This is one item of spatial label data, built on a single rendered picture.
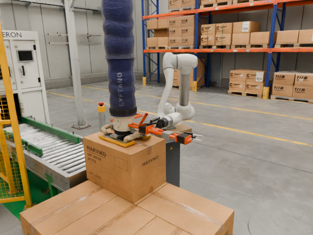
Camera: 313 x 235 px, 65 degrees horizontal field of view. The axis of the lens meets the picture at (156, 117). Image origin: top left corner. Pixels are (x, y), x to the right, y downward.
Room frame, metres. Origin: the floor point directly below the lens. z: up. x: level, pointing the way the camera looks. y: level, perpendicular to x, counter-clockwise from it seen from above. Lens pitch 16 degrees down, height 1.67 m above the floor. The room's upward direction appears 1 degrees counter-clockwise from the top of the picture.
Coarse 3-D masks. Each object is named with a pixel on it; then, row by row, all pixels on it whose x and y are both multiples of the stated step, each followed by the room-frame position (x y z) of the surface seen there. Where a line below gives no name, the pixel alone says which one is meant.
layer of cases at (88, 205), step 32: (64, 192) 1.79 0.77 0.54; (96, 192) 1.78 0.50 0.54; (160, 192) 1.76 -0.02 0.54; (32, 224) 1.40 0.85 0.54; (64, 224) 1.40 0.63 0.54; (96, 224) 1.39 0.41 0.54; (128, 224) 1.39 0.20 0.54; (160, 224) 1.38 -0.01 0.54; (192, 224) 1.38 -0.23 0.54; (224, 224) 1.39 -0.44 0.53
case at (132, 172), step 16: (96, 144) 1.87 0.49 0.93; (112, 144) 1.82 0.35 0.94; (144, 144) 1.81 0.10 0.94; (160, 144) 1.86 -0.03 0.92; (96, 160) 1.89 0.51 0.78; (112, 160) 1.75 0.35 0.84; (128, 160) 1.63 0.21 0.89; (144, 160) 1.72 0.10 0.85; (160, 160) 1.86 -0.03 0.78; (96, 176) 1.90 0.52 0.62; (112, 176) 1.76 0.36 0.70; (128, 176) 1.64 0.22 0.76; (144, 176) 1.71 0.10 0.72; (160, 176) 1.86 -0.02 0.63; (128, 192) 1.65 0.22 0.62; (144, 192) 1.71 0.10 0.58
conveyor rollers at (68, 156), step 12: (12, 132) 3.36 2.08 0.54; (24, 132) 3.32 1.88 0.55; (36, 132) 3.35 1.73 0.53; (48, 132) 3.31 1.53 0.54; (36, 144) 2.90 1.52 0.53; (48, 144) 2.85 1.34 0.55; (60, 144) 2.86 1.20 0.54; (72, 144) 2.88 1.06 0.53; (48, 156) 2.49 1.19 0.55; (60, 156) 2.48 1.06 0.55; (72, 156) 2.49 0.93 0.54; (84, 156) 2.50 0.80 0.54; (60, 168) 2.20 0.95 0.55; (72, 168) 2.20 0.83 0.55
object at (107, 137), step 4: (100, 136) 1.95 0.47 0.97; (104, 136) 1.93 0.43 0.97; (108, 136) 1.92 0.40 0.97; (108, 140) 1.87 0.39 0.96; (112, 140) 1.84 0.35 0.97; (116, 140) 1.83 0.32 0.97; (120, 140) 1.82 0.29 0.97; (120, 144) 1.78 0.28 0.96; (124, 144) 1.75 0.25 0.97; (128, 144) 1.76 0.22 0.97; (132, 144) 1.79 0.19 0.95
